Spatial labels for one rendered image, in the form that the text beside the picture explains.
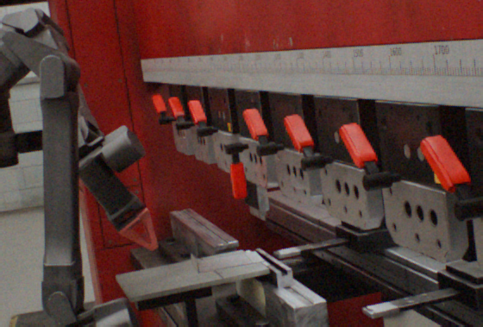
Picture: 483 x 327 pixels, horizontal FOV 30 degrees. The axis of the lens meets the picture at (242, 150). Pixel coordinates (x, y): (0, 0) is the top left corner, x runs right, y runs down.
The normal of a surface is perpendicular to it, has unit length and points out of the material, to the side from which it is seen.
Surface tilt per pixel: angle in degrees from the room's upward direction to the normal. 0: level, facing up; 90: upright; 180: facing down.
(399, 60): 90
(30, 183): 90
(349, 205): 90
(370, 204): 90
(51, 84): 81
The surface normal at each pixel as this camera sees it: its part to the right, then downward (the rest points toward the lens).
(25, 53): -0.03, -0.02
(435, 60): -0.95, 0.16
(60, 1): 0.28, 0.09
